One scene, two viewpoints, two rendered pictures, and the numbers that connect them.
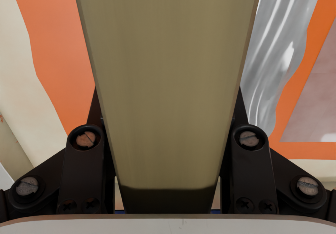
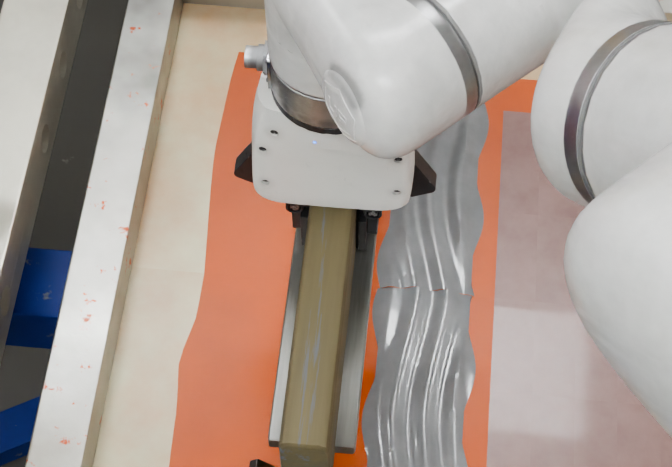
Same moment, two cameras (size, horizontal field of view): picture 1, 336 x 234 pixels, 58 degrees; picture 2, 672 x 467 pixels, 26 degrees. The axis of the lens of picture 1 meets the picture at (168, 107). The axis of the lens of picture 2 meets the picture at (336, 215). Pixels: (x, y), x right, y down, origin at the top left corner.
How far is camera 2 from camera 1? 0.97 m
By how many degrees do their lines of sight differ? 78
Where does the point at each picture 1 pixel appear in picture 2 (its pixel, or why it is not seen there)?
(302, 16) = (459, 320)
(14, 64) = (161, 348)
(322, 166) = not seen: outside the picture
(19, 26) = (191, 308)
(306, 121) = not seen: outside the picture
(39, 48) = (198, 333)
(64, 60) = (218, 349)
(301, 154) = not seen: outside the picture
